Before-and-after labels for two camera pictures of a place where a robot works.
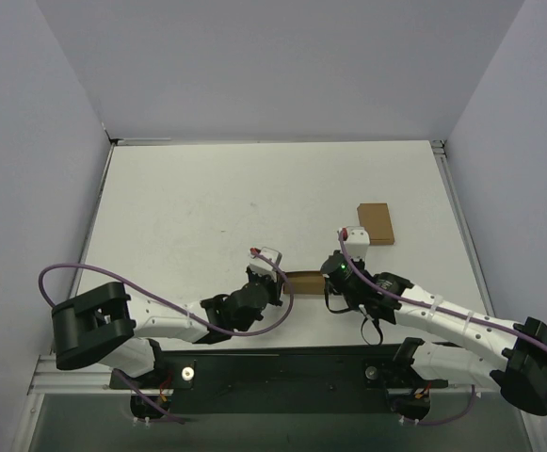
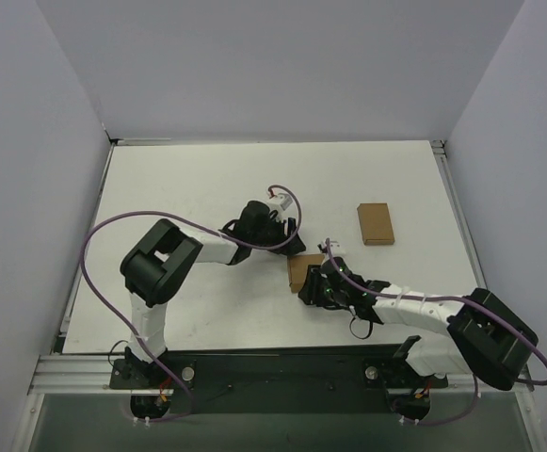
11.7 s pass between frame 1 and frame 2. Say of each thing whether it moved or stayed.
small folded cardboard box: stayed
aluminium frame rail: stayed
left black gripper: moved
